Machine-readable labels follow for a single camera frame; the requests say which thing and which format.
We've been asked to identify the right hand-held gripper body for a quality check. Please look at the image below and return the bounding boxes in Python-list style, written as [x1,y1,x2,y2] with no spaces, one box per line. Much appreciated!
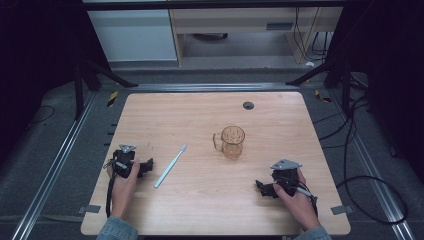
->
[269,158,312,198]

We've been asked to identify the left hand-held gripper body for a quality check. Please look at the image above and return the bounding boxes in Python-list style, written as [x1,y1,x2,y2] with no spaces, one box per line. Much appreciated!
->
[103,143,138,179]

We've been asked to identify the person's left hand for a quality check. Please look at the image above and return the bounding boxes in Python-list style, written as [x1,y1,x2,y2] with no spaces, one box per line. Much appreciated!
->
[106,159,141,220]

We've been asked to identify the person's right hand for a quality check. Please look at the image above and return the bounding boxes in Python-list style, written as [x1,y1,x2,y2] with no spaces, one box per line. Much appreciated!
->
[272,167,322,232]

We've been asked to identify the white toothbrush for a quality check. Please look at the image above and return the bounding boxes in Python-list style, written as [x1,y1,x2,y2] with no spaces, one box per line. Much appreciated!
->
[153,143,188,190]

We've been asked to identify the amber glass mug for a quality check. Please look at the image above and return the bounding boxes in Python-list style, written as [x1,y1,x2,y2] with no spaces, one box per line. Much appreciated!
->
[212,125,247,161]

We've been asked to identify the yellow black striped tape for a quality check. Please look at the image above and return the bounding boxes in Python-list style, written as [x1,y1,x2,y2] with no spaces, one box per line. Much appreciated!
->
[106,90,119,108]
[314,89,333,104]

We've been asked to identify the black metal stand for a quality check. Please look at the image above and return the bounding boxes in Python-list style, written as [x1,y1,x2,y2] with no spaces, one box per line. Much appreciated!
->
[72,58,139,121]
[285,49,370,118]

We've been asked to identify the white cabinet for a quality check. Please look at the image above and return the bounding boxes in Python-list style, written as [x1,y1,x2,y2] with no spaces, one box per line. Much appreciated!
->
[86,8,178,63]

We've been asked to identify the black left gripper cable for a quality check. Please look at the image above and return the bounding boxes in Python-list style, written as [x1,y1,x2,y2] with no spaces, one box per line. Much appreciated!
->
[105,171,118,219]

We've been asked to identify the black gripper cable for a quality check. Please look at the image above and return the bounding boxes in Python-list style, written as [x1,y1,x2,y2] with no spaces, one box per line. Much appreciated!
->
[298,179,319,216]
[105,171,118,219]

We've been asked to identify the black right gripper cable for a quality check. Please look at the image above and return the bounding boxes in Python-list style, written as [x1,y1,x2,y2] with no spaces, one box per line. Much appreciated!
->
[298,179,319,216]

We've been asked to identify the grey table bracket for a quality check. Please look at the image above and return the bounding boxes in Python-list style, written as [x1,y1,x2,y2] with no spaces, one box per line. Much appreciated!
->
[330,204,354,216]
[77,204,102,215]

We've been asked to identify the aluminium floor rail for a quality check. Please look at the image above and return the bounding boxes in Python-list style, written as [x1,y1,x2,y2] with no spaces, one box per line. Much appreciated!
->
[328,89,418,240]
[128,82,301,94]
[9,91,98,240]

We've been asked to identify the thin black floor cable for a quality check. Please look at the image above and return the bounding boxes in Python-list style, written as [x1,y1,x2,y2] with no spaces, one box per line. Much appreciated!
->
[25,104,56,132]

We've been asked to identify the black floor cable loop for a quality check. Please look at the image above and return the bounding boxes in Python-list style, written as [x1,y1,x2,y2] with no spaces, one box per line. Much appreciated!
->
[335,96,410,226]

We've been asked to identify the black hanging desk cables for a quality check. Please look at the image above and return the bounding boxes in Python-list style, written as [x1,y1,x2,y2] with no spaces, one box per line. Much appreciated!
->
[293,7,334,64]

